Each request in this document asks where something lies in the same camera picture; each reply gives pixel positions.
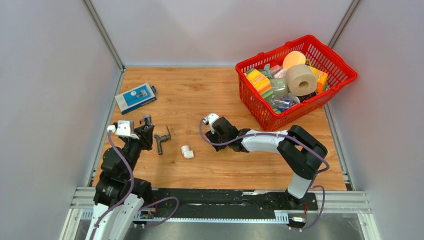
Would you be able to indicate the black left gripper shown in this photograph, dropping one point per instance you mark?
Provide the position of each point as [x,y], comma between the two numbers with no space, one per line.
[145,135]

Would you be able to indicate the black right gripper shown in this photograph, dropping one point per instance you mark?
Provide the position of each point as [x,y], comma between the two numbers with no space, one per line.
[212,135]

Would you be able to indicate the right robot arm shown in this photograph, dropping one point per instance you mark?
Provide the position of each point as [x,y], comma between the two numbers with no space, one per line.
[303,153]

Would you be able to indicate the white PVC elbow on table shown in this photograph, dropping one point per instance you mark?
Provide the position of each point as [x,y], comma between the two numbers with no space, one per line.
[187,152]

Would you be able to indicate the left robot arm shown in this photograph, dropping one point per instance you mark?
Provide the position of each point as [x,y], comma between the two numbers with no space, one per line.
[119,194]

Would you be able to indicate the blue Harry's razor box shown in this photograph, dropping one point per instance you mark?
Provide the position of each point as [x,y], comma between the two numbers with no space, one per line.
[135,98]

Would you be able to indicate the yellow green sponge pack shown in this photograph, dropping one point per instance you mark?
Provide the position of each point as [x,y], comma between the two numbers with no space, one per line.
[260,82]

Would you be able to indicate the brown toilet paper roll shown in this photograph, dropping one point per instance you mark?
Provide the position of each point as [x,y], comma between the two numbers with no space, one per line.
[300,80]

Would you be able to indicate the orange round sponge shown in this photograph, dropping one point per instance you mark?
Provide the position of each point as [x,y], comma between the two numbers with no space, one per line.
[293,58]

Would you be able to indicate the orange yellow box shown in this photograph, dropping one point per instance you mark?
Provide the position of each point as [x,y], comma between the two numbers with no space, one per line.
[321,78]

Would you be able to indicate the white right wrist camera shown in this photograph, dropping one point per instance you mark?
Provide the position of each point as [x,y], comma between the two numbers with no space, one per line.
[210,118]

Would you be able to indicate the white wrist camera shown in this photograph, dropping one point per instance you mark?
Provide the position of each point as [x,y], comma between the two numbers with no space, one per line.
[210,118]
[126,129]

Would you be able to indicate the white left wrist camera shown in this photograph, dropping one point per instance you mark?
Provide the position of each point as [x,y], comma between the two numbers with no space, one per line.
[126,129]

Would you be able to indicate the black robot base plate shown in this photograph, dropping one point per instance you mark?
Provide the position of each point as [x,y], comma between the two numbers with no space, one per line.
[225,204]

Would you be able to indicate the aluminium frame rail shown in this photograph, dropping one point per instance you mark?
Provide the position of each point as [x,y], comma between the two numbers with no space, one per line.
[343,215]

